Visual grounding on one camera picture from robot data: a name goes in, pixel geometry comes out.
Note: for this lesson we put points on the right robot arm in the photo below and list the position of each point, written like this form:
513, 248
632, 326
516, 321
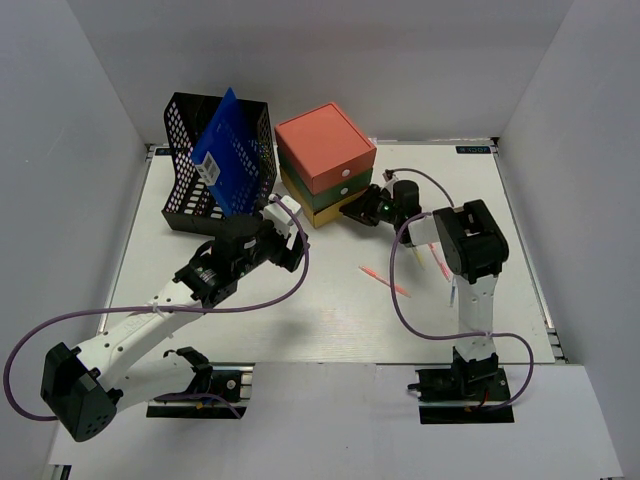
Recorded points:
474, 249

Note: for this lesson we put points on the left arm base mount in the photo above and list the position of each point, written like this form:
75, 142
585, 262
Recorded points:
223, 392

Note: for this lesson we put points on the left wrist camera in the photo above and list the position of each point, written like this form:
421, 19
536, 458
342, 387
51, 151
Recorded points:
281, 211

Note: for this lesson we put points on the yellow bottom drawer box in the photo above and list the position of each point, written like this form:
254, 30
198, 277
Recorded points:
316, 219

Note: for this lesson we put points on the salmon top drawer box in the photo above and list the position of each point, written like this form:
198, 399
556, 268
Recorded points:
325, 147

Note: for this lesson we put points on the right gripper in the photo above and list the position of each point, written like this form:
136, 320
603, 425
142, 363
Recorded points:
363, 208

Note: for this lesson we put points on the yellow thin pen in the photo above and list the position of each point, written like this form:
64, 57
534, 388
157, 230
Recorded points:
419, 258

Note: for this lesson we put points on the green drawer box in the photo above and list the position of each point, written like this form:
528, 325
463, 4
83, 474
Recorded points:
327, 197

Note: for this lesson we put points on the pink thin pen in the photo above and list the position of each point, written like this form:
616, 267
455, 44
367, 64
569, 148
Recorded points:
440, 262

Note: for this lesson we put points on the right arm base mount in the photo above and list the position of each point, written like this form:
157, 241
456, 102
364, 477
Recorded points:
442, 400

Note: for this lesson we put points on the black mesh file holder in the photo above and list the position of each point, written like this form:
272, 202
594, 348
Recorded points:
190, 206

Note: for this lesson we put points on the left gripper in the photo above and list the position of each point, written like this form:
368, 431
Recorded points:
285, 257

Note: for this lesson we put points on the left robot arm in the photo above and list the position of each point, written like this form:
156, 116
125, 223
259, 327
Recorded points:
87, 385

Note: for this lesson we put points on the blue plastic folder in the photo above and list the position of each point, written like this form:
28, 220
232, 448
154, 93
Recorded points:
225, 159

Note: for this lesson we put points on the orange thin pen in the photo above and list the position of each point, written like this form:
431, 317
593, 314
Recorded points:
398, 289

